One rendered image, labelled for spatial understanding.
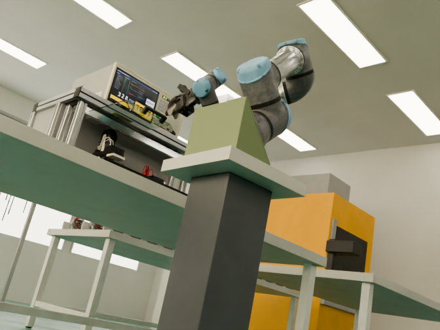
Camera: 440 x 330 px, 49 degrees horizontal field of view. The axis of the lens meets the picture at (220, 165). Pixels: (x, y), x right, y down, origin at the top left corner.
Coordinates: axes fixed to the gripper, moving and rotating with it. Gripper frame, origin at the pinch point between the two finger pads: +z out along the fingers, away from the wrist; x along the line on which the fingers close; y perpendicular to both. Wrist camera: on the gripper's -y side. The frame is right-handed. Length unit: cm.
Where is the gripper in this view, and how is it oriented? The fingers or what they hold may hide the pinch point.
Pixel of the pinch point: (167, 112)
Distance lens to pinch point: 229.4
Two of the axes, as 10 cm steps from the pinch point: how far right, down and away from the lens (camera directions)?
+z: -7.3, 4.7, 5.0
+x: 6.8, 3.6, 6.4
